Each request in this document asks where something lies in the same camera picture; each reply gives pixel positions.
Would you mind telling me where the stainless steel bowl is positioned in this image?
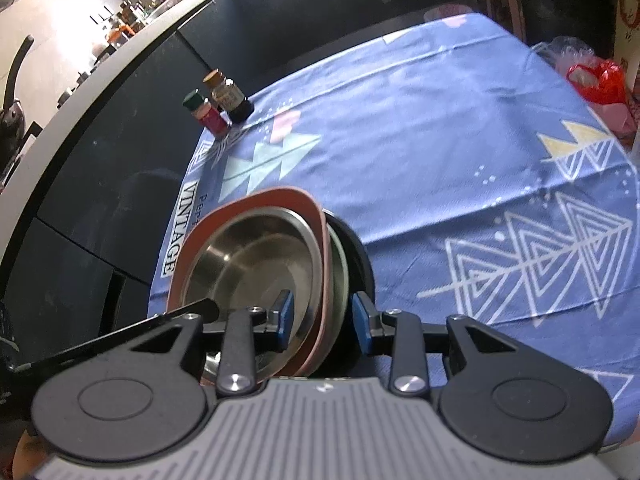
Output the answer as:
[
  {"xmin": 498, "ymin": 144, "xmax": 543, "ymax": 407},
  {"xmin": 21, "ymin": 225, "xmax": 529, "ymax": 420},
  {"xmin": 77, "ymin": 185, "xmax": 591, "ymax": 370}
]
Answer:
[{"xmin": 178, "ymin": 206, "xmax": 325, "ymax": 380}]

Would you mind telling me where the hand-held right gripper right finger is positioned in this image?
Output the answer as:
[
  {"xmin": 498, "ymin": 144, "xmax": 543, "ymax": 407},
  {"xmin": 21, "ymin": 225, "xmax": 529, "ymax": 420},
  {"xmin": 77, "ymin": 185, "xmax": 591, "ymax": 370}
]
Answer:
[{"xmin": 352, "ymin": 292, "xmax": 517, "ymax": 397}]

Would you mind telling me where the brown cap spice jar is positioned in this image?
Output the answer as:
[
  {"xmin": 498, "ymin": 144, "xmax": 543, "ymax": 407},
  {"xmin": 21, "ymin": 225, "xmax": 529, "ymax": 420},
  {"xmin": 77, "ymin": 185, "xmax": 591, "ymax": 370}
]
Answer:
[{"xmin": 203, "ymin": 69, "xmax": 255, "ymax": 124}]

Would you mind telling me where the blue patterned tablecloth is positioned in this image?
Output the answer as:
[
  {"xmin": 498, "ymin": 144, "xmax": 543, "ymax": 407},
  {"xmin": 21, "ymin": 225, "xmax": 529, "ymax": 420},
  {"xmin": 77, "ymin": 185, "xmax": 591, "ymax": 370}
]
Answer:
[{"xmin": 148, "ymin": 12, "xmax": 640, "ymax": 447}]

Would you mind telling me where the black round plate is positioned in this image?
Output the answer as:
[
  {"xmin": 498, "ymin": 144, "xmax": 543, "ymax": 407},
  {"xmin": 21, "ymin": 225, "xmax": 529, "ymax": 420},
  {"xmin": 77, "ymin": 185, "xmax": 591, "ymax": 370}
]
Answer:
[{"xmin": 307, "ymin": 213, "xmax": 375, "ymax": 379}]

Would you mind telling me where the pink square plate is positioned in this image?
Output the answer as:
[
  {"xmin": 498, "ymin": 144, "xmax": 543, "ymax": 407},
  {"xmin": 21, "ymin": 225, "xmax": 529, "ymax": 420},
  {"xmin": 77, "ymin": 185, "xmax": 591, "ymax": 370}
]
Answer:
[{"xmin": 167, "ymin": 186, "xmax": 333, "ymax": 378}]

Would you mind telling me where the green cap spice jar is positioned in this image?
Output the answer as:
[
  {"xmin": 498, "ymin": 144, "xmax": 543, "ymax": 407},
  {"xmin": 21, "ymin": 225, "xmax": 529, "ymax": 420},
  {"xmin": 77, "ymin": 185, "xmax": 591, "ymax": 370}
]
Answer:
[{"xmin": 183, "ymin": 89, "xmax": 230, "ymax": 137}]

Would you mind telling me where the black kitchen counter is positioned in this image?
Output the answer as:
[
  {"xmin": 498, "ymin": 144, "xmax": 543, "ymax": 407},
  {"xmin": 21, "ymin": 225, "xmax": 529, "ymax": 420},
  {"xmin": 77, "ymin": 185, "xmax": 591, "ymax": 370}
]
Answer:
[{"xmin": 0, "ymin": 0, "xmax": 481, "ymax": 361}]

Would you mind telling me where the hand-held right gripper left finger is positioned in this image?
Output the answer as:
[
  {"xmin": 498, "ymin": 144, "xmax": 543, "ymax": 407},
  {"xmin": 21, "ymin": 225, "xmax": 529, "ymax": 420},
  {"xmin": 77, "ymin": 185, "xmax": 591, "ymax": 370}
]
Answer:
[{"xmin": 129, "ymin": 289, "xmax": 294, "ymax": 396}]

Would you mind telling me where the clear plastic bag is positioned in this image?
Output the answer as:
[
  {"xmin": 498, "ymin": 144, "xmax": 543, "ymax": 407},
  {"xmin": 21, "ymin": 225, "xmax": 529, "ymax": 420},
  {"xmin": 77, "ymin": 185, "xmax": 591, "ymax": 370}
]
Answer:
[{"xmin": 531, "ymin": 36, "xmax": 596, "ymax": 77}]

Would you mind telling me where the red plastic bag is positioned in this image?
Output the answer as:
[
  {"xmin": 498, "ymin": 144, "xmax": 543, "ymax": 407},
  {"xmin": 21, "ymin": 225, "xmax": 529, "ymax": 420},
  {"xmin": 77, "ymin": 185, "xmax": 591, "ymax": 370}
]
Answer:
[{"xmin": 566, "ymin": 58, "xmax": 627, "ymax": 107}]

